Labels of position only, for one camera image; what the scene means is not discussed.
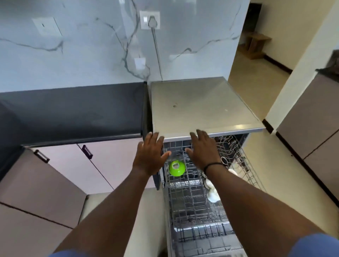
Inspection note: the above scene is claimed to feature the person's right hand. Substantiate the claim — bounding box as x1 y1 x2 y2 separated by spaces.
184 129 226 173

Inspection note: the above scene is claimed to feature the person's left hand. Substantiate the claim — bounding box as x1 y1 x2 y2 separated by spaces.
132 132 172 177

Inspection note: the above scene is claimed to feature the green round bowl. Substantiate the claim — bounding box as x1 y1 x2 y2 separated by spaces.
169 160 186 177

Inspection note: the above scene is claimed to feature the silver dishwasher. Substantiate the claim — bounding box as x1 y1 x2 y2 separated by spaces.
148 77 267 257

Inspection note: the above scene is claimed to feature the shallow grey wire cup rack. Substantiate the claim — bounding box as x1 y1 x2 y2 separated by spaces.
162 133 267 231

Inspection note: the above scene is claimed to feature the wire dish rack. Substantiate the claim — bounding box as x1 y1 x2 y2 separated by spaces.
171 222 245 257

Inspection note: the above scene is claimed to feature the person's right forearm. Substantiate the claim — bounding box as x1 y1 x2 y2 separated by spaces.
205 165 326 257

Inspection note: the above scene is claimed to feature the person's left forearm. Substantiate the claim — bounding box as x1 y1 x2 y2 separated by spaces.
54 169 155 257

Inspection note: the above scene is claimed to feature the person's blue shirt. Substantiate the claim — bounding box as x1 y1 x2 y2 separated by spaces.
49 233 339 257

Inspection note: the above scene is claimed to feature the black wristband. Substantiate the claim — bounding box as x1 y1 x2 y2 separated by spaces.
203 162 226 175

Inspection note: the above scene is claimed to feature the brown cardboard box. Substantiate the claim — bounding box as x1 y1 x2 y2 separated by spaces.
238 31 272 60

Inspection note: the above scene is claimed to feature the black cabinet handle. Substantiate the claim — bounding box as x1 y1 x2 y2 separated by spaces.
81 144 94 160
33 149 50 163

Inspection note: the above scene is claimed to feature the grey power cable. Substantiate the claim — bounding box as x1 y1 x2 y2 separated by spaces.
150 26 163 81

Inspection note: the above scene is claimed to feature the white wall socket with plug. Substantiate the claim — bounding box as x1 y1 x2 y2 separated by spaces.
139 10 161 30

